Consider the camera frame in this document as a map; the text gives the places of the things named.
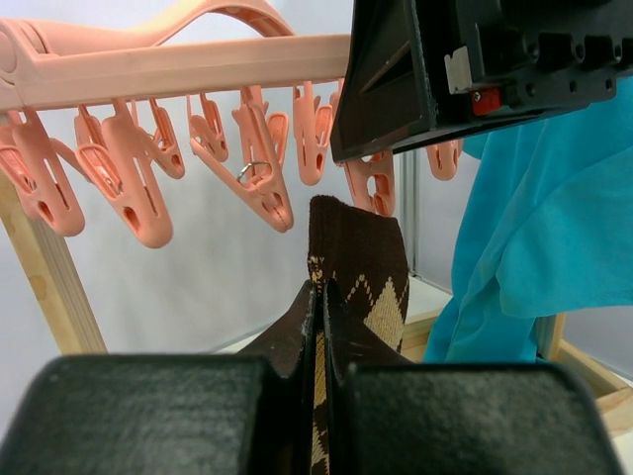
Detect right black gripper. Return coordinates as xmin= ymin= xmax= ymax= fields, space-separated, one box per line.
xmin=330 ymin=0 xmax=632 ymax=163

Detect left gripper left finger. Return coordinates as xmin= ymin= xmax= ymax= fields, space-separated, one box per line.
xmin=1 ymin=283 xmax=317 ymax=474

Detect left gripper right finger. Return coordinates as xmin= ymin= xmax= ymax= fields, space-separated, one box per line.
xmin=322 ymin=281 xmax=623 ymax=474

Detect brown argyle sock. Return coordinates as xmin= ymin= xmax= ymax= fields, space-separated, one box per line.
xmin=236 ymin=194 xmax=416 ymax=475

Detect teal cloth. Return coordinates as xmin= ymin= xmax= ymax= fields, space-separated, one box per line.
xmin=423 ymin=79 xmax=632 ymax=363

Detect wooden clothes rack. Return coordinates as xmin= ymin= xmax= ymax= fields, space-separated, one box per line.
xmin=1 ymin=176 xmax=632 ymax=415

